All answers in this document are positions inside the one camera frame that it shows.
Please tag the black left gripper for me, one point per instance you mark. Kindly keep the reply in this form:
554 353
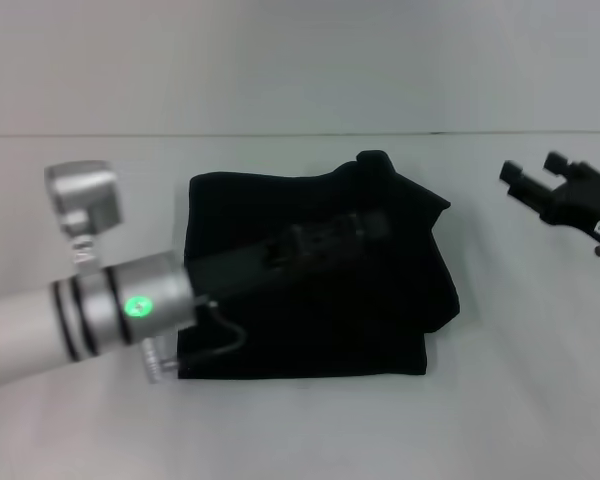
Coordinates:
235 272

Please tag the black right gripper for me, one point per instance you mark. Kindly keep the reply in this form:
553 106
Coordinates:
587 200

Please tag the black shirt with white print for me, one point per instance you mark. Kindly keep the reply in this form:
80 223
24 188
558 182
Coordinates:
355 310

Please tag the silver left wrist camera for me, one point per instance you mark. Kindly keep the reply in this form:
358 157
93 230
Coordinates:
87 200

